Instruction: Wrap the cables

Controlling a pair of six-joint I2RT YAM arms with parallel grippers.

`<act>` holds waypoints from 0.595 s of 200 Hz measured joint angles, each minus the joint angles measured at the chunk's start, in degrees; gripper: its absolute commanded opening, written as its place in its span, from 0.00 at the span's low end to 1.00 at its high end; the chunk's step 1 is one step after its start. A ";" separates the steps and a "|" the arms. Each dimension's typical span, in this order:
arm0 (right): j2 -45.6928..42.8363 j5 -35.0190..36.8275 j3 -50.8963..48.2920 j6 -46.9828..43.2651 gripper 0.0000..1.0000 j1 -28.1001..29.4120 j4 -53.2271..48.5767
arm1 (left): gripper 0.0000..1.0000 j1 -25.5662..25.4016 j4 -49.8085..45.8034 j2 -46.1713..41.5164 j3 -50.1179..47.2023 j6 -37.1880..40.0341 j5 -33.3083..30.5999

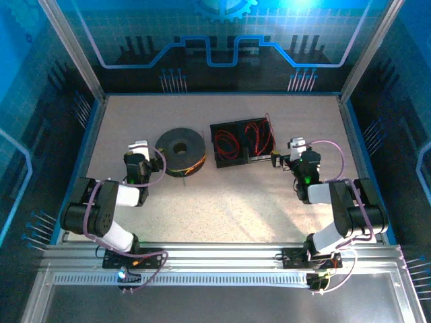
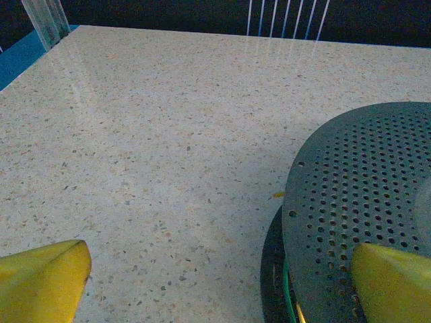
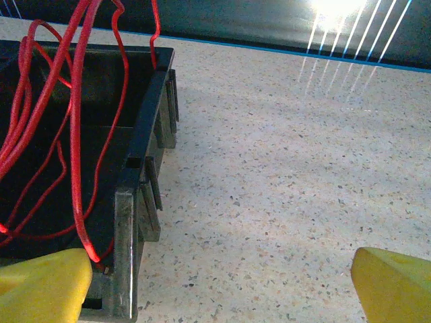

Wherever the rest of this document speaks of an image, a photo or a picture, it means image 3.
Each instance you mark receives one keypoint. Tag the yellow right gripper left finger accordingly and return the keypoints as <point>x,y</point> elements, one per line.
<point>40,289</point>

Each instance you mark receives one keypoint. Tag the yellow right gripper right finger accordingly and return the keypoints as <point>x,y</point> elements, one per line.
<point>397,289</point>

